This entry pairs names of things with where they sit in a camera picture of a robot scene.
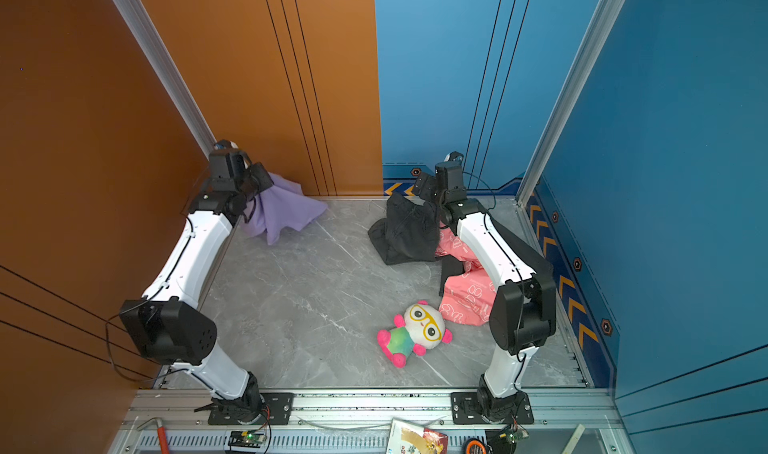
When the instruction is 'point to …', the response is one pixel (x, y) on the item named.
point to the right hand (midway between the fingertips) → (427, 182)
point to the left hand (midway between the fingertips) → (263, 166)
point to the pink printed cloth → (470, 297)
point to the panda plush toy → (422, 327)
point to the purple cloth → (280, 205)
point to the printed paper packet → (408, 438)
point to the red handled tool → (162, 433)
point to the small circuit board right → (514, 435)
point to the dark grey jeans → (409, 232)
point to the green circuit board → (250, 439)
